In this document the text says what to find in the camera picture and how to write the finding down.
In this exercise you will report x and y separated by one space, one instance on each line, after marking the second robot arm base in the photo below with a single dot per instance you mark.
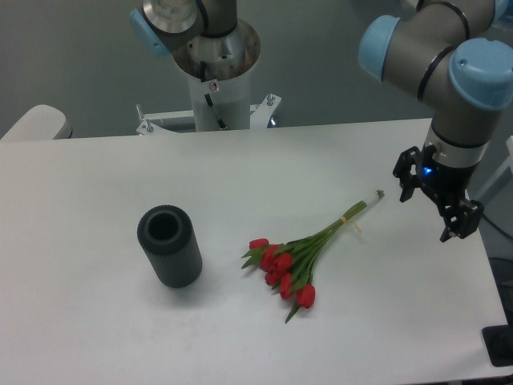
206 39

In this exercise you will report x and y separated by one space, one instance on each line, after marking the dark grey ribbed vase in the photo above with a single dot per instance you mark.
166 235

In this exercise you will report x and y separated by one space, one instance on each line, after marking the black device at table edge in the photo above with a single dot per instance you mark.
498 341

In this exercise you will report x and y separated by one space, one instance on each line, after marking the white chair armrest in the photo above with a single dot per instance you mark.
41 122

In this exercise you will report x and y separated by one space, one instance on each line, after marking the red tulip bouquet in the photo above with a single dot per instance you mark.
289 266

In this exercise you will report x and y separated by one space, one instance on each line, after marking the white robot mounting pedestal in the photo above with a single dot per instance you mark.
216 106

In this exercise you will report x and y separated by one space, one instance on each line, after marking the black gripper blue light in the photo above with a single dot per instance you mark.
445 186

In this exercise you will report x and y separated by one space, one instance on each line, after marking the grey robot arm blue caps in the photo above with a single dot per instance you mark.
440 57

